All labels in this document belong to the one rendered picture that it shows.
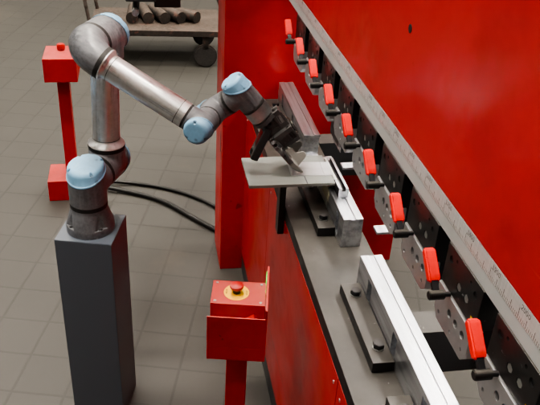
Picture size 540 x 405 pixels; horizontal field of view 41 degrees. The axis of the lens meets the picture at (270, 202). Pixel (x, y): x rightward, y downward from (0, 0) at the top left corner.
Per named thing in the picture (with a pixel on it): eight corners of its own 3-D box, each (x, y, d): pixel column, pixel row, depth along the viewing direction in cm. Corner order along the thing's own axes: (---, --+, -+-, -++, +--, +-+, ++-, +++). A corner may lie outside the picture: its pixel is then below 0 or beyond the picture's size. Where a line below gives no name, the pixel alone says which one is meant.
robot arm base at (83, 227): (59, 237, 222) (56, 210, 217) (75, 212, 235) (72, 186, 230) (108, 242, 221) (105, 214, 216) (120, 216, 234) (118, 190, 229)
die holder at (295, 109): (277, 103, 296) (278, 81, 291) (291, 103, 297) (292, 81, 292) (301, 159, 254) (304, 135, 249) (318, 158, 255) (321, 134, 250)
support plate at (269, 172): (240, 160, 226) (241, 157, 226) (321, 157, 231) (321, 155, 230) (248, 188, 211) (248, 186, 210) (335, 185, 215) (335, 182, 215)
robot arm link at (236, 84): (220, 79, 208) (243, 65, 204) (243, 105, 213) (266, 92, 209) (215, 93, 202) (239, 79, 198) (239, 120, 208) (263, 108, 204)
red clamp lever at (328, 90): (322, 82, 198) (326, 114, 195) (337, 82, 198) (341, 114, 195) (321, 85, 199) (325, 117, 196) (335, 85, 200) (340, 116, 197)
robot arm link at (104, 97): (79, 186, 229) (70, 19, 200) (100, 165, 241) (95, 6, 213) (113, 194, 227) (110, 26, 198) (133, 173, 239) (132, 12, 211)
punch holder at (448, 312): (431, 311, 137) (447, 240, 129) (473, 308, 139) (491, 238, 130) (462, 366, 125) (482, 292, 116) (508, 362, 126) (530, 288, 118)
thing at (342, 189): (322, 165, 230) (323, 157, 229) (332, 165, 231) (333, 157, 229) (337, 197, 213) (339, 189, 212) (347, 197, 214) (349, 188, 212)
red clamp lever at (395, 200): (389, 191, 147) (395, 237, 144) (407, 190, 148) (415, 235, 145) (386, 194, 149) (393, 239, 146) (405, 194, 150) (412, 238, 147)
